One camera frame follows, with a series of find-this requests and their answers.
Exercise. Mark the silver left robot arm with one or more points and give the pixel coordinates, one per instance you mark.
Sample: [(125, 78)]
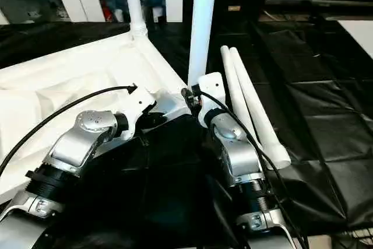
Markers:
[(76, 144)]

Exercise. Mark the white plastic table top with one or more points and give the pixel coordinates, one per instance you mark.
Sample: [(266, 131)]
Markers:
[(58, 86)]

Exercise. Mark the small yellow tag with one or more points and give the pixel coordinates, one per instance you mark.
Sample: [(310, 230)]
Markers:
[(233, 8)]

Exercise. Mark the black plastic mat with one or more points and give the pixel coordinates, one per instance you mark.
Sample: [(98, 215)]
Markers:
[(326, 115)]

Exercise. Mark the white flat board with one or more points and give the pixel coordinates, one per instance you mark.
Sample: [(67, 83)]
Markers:
[(360, 36)]

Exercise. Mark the red bottle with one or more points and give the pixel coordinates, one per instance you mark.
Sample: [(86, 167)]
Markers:
[(107, 11)]

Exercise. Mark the white plastic table leg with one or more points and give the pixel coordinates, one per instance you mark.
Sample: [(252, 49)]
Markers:
[(236, 91), (134, 1), (259, 109), (202, 21)]

